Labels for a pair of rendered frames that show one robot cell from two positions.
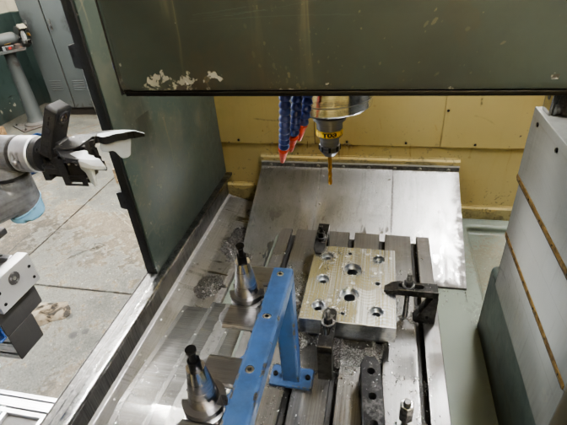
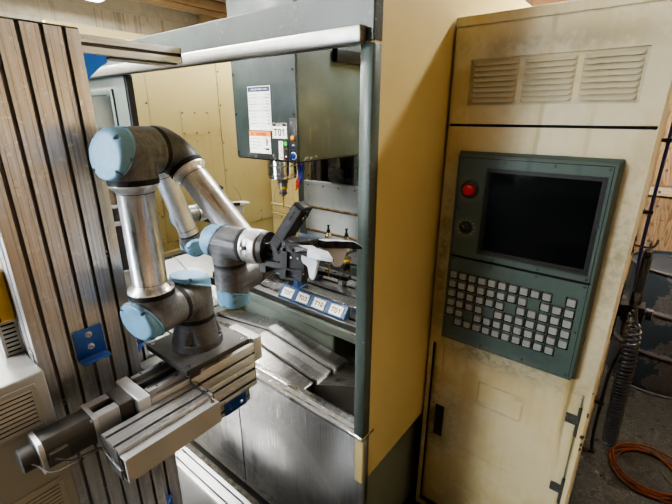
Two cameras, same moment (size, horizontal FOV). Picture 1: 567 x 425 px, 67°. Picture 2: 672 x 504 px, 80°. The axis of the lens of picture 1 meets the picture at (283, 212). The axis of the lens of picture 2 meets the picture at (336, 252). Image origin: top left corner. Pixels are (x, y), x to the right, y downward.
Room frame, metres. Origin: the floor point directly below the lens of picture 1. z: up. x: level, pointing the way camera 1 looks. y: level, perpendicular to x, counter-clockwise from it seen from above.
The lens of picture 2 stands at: (-0.43, 1.83, 1.83)
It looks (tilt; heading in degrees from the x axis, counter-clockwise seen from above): 19 degrees down; 294
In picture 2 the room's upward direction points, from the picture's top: straight up
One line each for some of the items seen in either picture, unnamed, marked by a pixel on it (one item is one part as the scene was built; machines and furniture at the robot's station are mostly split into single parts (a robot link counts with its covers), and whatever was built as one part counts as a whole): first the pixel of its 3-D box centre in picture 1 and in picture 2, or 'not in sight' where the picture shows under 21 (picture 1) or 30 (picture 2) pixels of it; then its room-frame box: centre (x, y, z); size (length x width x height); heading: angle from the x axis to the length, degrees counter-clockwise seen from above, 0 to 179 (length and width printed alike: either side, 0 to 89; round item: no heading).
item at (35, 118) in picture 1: (19, 78); not in sight; (5.25, 3.00, 0.57); 0.47 x 0.37 x 1.14; 136
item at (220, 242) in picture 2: not in sight; (227, 243); (0.15, 1.14, 1.56); 0.11 x 0.08 x 0.09; 0
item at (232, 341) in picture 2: not in sight; (194, 351); (0.42, 1.02, 1.13); 0.36 x 0.22 x 0.06; 76
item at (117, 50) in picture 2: not in sight; (123, 51); (0.64, 0.92, 2.00); 0.32 x 0.09 x 0.05; 76
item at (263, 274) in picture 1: (255, 275); not in sight; (0.63, 0.07, 1.21); 0.07 x 0.05 x 0.01; 76
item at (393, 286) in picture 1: (410, 296); not in sight; (0.78, -0.30, 0.97); 0.13 x 0.03 x 0.15; 76
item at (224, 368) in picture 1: (218, 370); not in sight; (0.42, 0.12, 1.21); 0.07 x 0.05 x 0.01; 76
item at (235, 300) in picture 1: (247, 294); not in sight; (0.58, 0.08, 1.21); 0.06 x 0.06 x 0.03
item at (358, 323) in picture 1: (350, 287); not in sight; (0.84, -0.16, 0.96); 0.29 x 0.23 x 0.05; 166
